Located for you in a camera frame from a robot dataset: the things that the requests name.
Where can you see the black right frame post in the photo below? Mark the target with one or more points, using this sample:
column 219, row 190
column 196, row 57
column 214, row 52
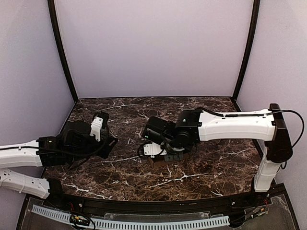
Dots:
column 248, row 48

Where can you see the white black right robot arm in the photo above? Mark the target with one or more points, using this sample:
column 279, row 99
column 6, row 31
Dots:
column 169, row 138

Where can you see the black frame post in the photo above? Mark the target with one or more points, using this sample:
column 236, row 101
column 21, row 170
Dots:
column 248, row 48
column 60, row 49

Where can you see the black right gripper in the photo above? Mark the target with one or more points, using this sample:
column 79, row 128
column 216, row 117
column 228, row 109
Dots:
column 173, row 156

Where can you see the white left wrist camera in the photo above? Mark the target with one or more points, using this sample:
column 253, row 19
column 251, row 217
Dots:
column 96, row 126

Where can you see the brown cardboard box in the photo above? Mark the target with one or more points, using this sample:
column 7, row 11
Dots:
column 158, row 161

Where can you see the black front table rail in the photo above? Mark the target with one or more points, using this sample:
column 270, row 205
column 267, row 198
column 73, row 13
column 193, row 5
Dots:
column 231, row 205

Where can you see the black left frame post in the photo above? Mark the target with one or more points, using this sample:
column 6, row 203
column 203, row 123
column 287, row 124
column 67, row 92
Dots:
column 60, row 49

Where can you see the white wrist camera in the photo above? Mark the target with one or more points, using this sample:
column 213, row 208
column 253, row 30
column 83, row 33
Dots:
column 153, row 150
column 96, row 126

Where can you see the small green circuit board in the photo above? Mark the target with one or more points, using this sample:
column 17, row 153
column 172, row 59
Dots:
column 79, row 220

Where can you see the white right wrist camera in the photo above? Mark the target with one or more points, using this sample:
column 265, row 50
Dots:
column 153, row 150

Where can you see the right small circuit board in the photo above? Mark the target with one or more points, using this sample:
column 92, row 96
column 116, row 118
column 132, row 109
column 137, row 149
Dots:
column 259, row 212

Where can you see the white slotted cable duct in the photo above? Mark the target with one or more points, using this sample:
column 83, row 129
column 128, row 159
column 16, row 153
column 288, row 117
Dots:
column 134, row 222

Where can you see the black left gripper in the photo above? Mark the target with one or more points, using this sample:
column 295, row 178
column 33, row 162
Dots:
column 109, row 144

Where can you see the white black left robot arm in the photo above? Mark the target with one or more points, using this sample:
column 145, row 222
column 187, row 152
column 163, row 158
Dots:
column 77, row 141

